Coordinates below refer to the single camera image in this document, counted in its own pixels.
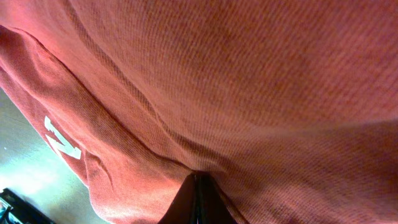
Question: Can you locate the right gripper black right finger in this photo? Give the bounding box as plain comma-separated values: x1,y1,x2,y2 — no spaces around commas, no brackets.
197,173,237,224

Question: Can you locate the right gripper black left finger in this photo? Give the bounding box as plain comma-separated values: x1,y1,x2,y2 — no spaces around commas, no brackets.
158,174,197,224

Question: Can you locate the red printed t-shirt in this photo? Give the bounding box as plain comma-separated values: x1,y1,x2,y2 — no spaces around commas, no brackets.
1,0,397,223

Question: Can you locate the black base bottom corner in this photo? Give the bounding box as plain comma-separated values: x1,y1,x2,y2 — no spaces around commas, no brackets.
1,189,55,224

